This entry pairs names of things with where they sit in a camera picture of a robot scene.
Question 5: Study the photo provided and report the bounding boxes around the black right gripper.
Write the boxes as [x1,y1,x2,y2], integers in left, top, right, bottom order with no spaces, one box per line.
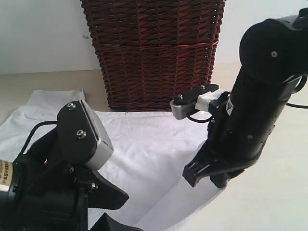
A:
[182,92,276,188]

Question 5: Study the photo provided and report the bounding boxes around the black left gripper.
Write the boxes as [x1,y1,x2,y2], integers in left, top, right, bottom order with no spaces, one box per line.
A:
[9,127,142,231]

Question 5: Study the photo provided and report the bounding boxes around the white t-shirt red lettering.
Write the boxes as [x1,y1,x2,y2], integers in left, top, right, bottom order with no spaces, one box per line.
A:
[0,90,221,231]

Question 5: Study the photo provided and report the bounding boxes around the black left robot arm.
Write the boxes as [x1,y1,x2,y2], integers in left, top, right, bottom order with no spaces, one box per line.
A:
[0,129,129,231]

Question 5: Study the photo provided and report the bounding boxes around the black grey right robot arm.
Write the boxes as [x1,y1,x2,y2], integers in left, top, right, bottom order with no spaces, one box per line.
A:
[182,9,308,188]

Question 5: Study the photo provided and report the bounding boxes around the dark brown wicker basket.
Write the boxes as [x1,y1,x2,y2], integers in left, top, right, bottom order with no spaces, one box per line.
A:
[81,0,225,111]

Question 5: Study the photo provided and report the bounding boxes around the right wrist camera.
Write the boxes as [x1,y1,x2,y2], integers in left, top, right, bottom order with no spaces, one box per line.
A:
[170,84,230,120]

